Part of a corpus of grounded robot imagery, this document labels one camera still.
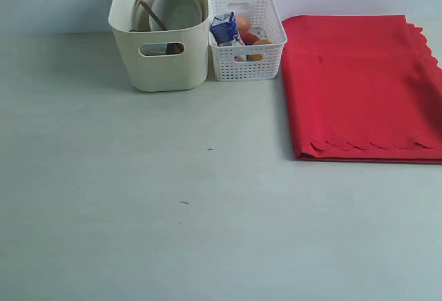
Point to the steel cup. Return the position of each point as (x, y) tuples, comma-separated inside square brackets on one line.
[(140, 17)]

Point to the brown wooden plate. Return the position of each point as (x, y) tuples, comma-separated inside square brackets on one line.
[(174, 48)]

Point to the white perforated basket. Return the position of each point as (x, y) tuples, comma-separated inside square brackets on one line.
[(262, 33)]

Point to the red toy shrimp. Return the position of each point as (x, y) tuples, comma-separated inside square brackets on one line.
[(250, 39)]

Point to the red table cloth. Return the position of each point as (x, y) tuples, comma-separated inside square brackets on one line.
[(361, 89)]

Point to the brown egg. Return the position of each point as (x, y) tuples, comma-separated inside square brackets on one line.
[(243, 23)]

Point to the blue milk carton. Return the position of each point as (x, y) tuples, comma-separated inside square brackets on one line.
[(224, 29)]

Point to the cream plastic bin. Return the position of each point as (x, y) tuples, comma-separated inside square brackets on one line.
[(144, 53)]

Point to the white ceramic bowl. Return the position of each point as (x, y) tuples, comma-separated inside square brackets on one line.
[(178, 14)]

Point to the dark wooden chopstick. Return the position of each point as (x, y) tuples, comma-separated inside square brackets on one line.
[(152, 14), (155, 14)]

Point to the yellow lemon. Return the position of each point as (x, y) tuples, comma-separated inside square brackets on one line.
[(258, 45)]

